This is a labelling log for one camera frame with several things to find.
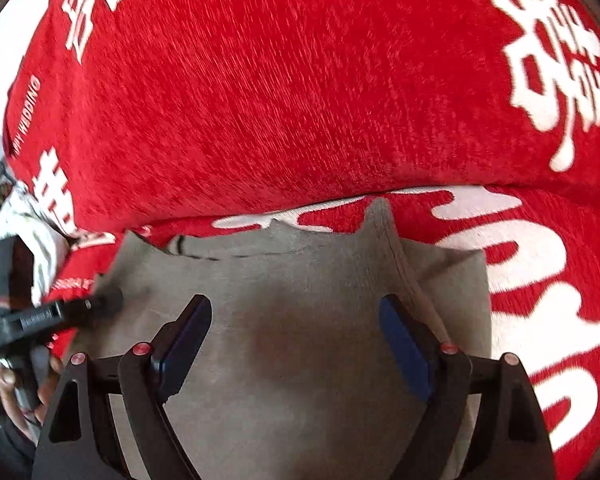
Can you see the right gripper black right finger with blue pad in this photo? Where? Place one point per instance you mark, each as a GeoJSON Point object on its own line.
{"type": "Point", "coordinates": [509, 440]}

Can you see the person's left hand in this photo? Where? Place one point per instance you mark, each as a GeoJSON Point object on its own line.
{"type": "Point", "coordinates": [22, 419]}

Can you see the grey knit sweater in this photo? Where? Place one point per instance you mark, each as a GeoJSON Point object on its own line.
{"type": "Point", "coordinates": [294, 379]}

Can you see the pale floral crumpled garment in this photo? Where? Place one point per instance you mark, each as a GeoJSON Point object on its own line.
{"type": "Point", "coordinates": [21, 215]}

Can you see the dark jacket sleeve forearm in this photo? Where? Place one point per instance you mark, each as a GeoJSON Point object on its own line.
{"type": "Point", "coordinates": [16, 450]}

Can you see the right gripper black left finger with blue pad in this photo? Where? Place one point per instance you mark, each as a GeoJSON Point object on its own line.
{"type": "Point", "coordinates": [79, 439]}

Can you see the red folded wedding quilt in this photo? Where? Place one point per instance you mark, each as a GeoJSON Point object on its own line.
{"type": "Point", "coordinates": [130, 112]}

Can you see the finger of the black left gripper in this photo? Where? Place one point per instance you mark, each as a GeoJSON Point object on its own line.
{"type": "Point", "coordinates": [64, 314]}

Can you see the red wedding bedspread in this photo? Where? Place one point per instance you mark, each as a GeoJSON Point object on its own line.
{"type": "Point", "coordinates": [542, 264]}

